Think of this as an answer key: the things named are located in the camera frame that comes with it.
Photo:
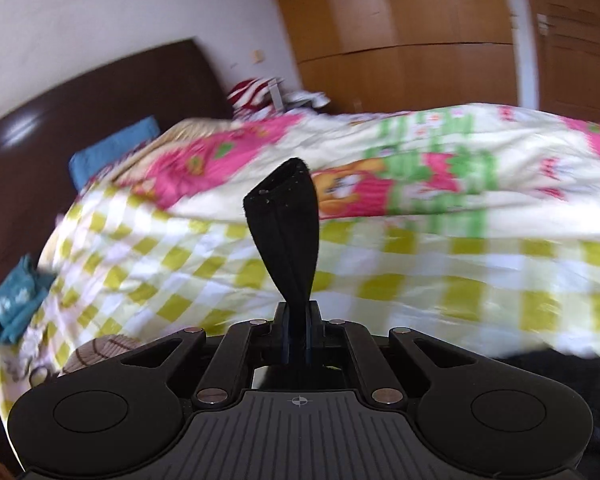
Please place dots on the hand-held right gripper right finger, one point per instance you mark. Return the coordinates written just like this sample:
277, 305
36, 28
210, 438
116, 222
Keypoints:
310, 332

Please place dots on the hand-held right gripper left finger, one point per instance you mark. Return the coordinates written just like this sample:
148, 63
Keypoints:
283, 332

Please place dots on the yellow checked bed sheet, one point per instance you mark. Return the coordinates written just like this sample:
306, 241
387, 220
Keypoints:
180, 270

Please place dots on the brown striped knit cloth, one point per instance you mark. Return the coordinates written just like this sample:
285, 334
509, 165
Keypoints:
102, 350

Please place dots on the white cloth heap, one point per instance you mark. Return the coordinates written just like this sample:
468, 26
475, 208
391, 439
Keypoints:
307, 100

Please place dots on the red white striped cloth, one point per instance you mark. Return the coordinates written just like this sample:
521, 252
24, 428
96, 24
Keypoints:
247, 92

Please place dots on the blue pillow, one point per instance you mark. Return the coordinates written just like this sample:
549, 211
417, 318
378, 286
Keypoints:
111, 147

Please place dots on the floral pink quilt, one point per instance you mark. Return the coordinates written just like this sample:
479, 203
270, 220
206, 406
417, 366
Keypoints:
505, 160

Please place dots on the dark cloth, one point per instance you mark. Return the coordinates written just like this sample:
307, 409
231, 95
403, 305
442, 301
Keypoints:
570, 380

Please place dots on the teal patterned cloth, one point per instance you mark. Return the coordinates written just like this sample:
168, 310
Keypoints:
12, 300

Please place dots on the dark wooden headboard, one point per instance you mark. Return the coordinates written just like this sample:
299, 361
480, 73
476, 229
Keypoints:
30, 160

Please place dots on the wooden wardrobe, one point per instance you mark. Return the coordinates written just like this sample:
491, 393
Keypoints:
395, 25

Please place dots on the wooden door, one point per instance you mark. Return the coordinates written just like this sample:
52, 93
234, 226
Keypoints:
575, 50

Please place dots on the grey upright post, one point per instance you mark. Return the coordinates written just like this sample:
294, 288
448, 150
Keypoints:
277, 94

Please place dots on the small wall hook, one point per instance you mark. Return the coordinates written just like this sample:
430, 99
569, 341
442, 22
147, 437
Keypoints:
257, 55

